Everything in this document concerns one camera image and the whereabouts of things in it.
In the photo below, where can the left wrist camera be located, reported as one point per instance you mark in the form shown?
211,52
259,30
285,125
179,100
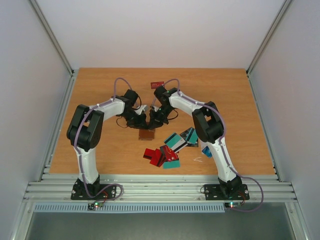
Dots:
143,109

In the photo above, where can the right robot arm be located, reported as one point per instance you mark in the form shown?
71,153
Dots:
209,127

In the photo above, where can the left circuit board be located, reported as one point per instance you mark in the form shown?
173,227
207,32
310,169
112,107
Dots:
94,206

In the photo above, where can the brown leather card holder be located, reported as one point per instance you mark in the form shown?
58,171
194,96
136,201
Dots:
146,134

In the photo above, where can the teal card bottom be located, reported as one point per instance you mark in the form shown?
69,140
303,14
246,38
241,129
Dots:
172,140

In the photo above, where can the lone red card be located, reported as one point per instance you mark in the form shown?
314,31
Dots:
156,84

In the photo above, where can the black card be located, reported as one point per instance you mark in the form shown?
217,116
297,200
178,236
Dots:
185,133

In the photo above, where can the right circuit board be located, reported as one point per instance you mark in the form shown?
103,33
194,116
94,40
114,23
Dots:
232,204

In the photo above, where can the frame post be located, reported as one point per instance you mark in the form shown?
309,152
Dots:
47,28
269,34

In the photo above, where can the white card centre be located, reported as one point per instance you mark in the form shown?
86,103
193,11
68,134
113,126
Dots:
179,145

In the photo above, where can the small red card top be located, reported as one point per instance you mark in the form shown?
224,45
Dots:
169,154

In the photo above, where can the aluminium frame rails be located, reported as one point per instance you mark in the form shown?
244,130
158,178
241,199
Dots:
159,188

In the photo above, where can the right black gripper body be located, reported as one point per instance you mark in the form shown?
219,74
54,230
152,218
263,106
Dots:
157,118

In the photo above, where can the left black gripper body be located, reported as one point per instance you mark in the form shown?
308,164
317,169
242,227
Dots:
134,120

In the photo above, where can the left frame post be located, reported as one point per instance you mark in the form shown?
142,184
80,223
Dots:
47,28

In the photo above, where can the blue card right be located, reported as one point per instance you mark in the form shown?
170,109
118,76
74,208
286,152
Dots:
206,151

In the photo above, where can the circuit board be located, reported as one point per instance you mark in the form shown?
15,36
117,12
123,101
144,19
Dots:
232,204
94,206

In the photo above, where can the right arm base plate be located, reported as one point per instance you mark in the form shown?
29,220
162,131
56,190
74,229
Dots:
214,192

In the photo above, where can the right frame post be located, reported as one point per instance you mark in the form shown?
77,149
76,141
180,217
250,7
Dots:
269,34

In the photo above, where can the grey slotted cable duct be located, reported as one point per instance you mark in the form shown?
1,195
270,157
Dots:
130,208

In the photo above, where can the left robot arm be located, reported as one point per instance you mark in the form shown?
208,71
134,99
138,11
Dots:
84,133

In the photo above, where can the dark red striped card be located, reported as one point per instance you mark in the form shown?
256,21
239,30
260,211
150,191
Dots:
149,153

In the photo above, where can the teal card with stripe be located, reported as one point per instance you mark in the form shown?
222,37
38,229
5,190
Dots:
192,136

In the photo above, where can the red card left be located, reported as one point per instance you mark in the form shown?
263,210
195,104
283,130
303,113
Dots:
158,158

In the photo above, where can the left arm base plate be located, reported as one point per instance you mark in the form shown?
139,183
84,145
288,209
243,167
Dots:
110,191

